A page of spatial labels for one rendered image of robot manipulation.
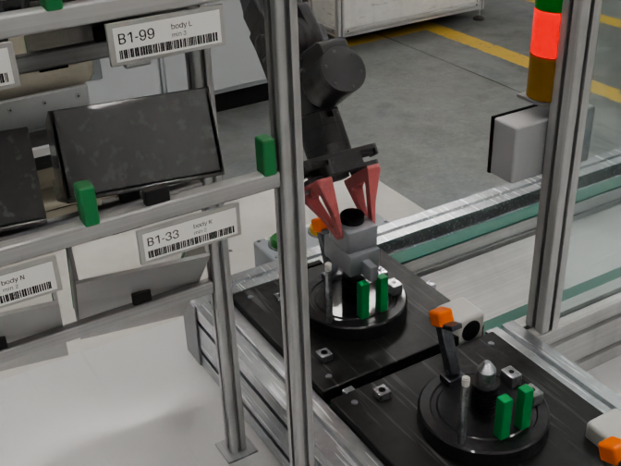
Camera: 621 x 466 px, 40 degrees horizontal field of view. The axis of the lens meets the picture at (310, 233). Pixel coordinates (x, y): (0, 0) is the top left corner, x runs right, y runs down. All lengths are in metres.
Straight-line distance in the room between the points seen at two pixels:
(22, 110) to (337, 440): 0.88
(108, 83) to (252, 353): 3.17
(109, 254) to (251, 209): 0.28
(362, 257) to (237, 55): 3.39
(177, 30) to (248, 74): 3.82
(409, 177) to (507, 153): 2.70
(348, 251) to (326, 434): 0.22
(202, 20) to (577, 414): 0.60
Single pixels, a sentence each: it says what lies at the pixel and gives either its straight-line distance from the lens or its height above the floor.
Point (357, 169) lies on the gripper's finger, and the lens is 1.06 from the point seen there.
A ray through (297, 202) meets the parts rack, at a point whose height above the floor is 1.28.
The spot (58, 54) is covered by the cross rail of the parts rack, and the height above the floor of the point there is 1.39.
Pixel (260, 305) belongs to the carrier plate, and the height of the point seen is 0.97.
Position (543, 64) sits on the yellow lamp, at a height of 1.30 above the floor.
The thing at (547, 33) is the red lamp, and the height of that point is 1.34.
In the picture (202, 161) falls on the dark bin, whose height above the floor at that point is 1.32.
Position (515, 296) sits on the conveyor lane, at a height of 0.92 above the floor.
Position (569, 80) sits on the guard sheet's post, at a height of 1.29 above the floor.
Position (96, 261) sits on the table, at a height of 0.86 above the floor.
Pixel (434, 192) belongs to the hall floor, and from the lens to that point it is 3.58.
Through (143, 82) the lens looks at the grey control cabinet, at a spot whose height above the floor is 0.25.
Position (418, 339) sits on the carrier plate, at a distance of 1.09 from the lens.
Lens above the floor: 1.61
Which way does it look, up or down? 29 degrees down
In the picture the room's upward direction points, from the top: 2 degrees counter-clockwise
